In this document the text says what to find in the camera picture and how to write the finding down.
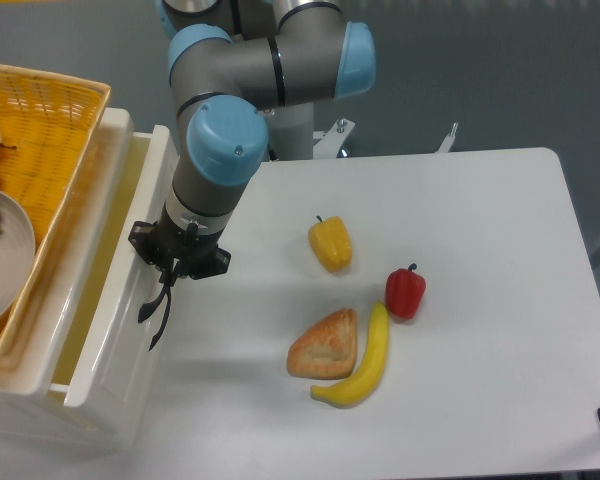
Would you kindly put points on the black lower drawer handle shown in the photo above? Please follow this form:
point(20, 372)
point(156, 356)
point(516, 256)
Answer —
point(158, 335)

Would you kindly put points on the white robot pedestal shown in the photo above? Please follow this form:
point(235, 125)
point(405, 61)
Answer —
point(290, 132)

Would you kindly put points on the triangular bread pastry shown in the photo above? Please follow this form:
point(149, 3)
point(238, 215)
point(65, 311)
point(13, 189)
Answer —
point(327, 350)

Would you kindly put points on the grey plate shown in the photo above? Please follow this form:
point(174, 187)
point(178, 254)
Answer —
point(17, 250)

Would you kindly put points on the yellow bell pepper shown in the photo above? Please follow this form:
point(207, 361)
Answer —
point(330, 242)

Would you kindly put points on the yellow woven basket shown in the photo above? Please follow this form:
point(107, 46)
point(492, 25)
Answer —
point(48, 120)

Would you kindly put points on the yellow banana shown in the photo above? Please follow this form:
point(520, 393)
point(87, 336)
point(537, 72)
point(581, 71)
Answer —
point(365, 379)

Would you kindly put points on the red bell pepper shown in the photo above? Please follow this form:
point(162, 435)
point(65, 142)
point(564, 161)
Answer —
point(404, 290)

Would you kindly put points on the black top drawer handle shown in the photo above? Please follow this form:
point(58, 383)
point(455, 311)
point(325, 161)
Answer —
point(147, 309)

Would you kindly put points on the white drawer cabinet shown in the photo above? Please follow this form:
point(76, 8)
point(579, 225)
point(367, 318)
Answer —
point(30, 408)

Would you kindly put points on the black drawer handle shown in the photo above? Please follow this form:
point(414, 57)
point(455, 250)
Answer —
point(147, 309)
point(158, 335)

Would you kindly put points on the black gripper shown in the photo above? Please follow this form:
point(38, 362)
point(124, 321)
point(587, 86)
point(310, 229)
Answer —
point(197, 251)

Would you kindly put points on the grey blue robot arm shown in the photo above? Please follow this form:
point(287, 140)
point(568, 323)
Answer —
point(229, 62)

